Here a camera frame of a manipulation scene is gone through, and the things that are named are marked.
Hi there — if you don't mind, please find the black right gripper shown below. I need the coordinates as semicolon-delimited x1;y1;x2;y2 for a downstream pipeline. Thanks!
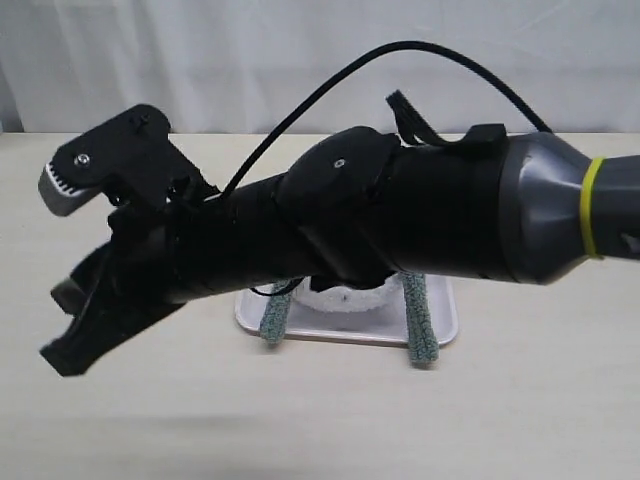
40;103;235;377

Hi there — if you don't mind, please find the white plush snowman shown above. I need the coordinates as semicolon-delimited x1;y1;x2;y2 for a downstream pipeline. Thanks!
292;275;402;313

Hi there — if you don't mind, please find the green knitted scarf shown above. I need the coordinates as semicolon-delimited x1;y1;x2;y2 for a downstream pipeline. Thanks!
253;273;440;369

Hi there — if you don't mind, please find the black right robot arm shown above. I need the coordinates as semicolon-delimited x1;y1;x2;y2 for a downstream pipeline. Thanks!
38;104;639;377

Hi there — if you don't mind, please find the white curtain backdrop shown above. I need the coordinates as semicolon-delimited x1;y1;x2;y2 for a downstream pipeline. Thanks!
1;1;639;133

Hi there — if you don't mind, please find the white plastic tray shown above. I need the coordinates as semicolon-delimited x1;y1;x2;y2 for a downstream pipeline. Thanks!
234;274;460;347

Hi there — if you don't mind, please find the yellow rubber band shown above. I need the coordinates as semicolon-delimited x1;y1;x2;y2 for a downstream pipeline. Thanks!
579;157;605;260

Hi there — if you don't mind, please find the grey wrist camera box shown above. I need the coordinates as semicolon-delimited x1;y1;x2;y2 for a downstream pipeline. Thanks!
37;162;100;217

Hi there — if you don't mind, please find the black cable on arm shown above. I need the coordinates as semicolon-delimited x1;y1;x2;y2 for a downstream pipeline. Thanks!
204;39;554;206

